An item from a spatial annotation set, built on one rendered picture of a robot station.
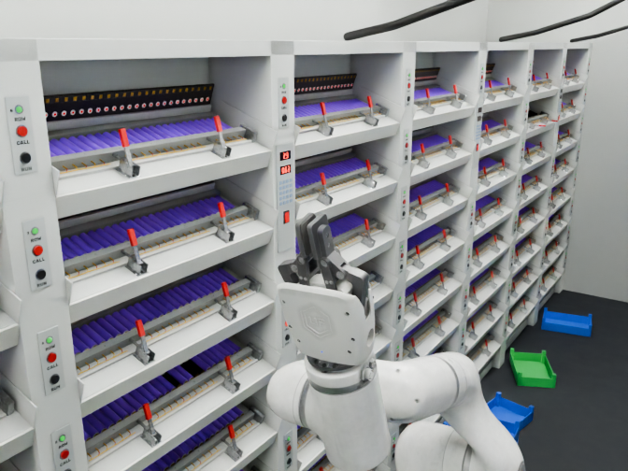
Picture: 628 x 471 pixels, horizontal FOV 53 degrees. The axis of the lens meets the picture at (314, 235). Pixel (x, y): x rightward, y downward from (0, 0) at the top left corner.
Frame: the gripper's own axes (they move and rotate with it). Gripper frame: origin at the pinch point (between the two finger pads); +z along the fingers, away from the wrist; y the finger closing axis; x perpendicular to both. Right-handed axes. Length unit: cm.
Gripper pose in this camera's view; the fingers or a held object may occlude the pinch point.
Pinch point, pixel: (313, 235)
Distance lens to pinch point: 68.0
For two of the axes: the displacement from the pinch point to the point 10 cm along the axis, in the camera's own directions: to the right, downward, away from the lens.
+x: 5.1, -4.7, 7.2
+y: -8.4, -0.9, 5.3
